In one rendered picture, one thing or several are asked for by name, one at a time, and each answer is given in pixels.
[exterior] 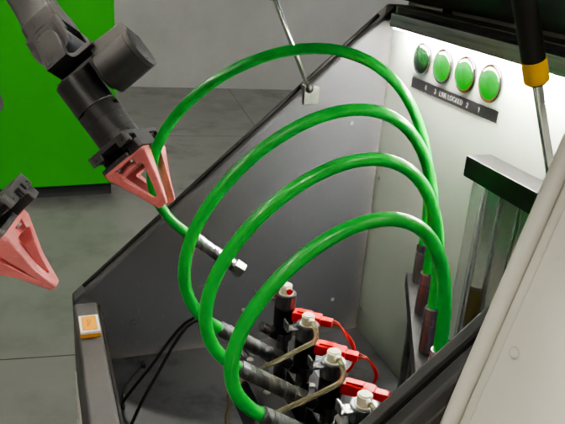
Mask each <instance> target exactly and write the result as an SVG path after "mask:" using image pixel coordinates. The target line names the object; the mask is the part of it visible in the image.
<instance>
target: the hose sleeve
mask: <svg viewBox="0 0 565 424"><path fill-rule="evenodd" d="M195 247H196V248H198V249H199V250H201V251H202V252H204V253H205V254H207V255H208V256H210V257H211V258H213V259H214V260H215V261H216V260H217V258H218V257H219V254H220V253H221V252H222V251H223V249H221V248H220V247H218V246H217V245H215V244H214V243H213V242H211V241H210V240H208V239H207V238H205V237H204V236H203V235H201V234H200V235H199V237H198V240H197V243H196V246H195ZM236 260H237V259H236V258H234V260H233V261H232V263H231V264H230V266H229V267H228V269H229V270H231V269H232V268H233V267H234V266H235V265H236V263H237V261H236Z"/></svg>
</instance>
